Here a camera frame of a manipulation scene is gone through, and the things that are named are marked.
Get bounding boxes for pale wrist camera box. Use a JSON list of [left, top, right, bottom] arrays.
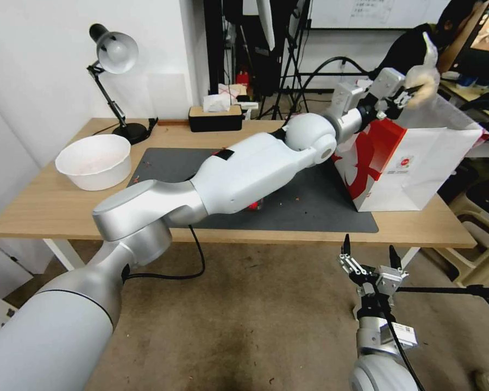
[[375, 265, 405, 293], [371, 67, 406, 103]]

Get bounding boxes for beige plastic stool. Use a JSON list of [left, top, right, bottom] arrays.
[[431, 179, 489, 288]]

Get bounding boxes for white low cabinet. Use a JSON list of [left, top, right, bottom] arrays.
[[0, 236, 37, 339]]

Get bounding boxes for black tissue box wooden lid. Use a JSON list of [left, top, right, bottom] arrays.
[[188, 104, 243, 133]]

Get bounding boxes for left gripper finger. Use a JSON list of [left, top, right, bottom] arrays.
[[376, 92, 416, 121], [398, 79, 424, 97]]

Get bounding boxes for white table leg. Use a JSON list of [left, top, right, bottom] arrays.
[[43, 238, 82, 272]]

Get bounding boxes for dark grey table mat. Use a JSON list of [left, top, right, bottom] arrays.
[[126, 147, 380, 234]]

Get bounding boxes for white round takeout bowl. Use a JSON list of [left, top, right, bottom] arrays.
[[55, 134, 132, 191]]

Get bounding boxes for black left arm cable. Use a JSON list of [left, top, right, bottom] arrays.
[[121, 223, 206, 282]]

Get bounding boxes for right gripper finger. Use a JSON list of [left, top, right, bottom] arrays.
[[338, 234, 367, 276], [388, 245, 409, 282]]

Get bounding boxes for person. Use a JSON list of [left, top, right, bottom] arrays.
[[382, 0, 469, 78]]

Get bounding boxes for white whiteboard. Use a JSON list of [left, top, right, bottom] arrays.
[[309, 0, 453, 30]]

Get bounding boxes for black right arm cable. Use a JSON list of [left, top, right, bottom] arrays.
[[366, 281, 426, 391]]

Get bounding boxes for red small bottle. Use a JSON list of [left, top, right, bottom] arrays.
[[236, 71, 252, 98]]

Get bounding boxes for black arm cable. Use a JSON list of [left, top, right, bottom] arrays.
[[366, 281, 426, 391], [121, 223, 206, 282]]

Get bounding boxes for black tripod stand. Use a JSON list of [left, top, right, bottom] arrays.
[[255, 0, 313, 121]]

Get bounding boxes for white red paper delivery bag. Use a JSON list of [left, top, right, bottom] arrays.
[[330, 32, 489, 212]]

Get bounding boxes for black silver desk lamp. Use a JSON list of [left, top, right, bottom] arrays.
[[86, 23, 148, 146]]

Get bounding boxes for black tripod leg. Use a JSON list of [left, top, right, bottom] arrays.
[[394, 285, 489, 323]]

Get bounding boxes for white tissue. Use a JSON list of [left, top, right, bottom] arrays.
[[203, 94, 231, 113]]

